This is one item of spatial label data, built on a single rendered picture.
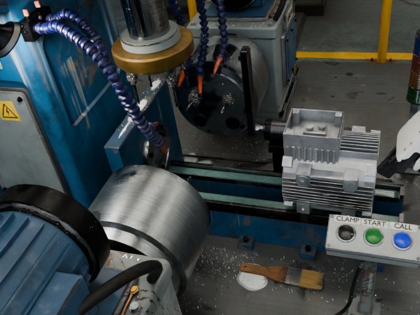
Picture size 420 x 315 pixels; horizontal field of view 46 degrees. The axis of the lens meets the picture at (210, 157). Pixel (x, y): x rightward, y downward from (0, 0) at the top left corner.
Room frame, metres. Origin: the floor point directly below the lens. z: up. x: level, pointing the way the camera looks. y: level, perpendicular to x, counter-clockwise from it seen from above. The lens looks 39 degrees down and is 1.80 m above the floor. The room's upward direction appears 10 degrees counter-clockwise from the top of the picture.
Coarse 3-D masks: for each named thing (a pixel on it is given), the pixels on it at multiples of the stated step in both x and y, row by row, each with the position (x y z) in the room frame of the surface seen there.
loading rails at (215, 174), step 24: (192, 168) 1.06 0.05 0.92; (216, 168) 1.04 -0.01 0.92; (240, 168) 1.02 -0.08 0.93; (216, 192) 1.01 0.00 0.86; (240, 192) 0.98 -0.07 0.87; (264, 192) 0.95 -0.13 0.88; (384, 192) 0.85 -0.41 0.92; (216, 216) 0.90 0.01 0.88; (240, 216) 0.88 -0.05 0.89; (264, 216) 0.85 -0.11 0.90; (288, 216) 0.83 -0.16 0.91; (312, 216) 0.80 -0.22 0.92; (360, 216) 0.78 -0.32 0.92; (384, 216) 0.77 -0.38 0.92; (240, 240) 0.86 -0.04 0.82; (264, 240) 0.85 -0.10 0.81; (288, 240) 0.83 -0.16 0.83; (312, 240) 0.80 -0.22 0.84
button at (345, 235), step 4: (340, 228) 0.62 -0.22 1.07; (344, 228) 0.62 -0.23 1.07; (348, 228) 0.62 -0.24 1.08; (352, 228) 0.62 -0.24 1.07; (340, 232) 0.62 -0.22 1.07; (344, 232) 0.61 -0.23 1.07; (348, 232) 0.61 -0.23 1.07; (352, 232) 0.61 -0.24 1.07; (340, 236) 0.61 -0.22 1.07; (344, 236) 0.61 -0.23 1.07; (348, 236) 0.61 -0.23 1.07; (352, 236) 0.61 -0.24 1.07
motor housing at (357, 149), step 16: (352, 144) 0.82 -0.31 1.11; (368, 144) 0.82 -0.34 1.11; (352, 160) 0.80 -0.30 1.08; (368, 160) 0.79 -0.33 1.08; (288, 176) 0.82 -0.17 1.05; (320, 176) 0.79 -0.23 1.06; (336, 176) 0.78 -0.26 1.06; (368, 176) 0.76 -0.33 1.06; (288, 192) 0.81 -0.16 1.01; (304, 192) 0.79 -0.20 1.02; (320, 192) 0.78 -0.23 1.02; (336, 192) 0.77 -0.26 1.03; (352, 192) 0.75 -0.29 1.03; (368, 192) 0.74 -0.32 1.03; (320, 208) 0.78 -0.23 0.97; (336, 208) 0.77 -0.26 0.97; (368, 208) 0.74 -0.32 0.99
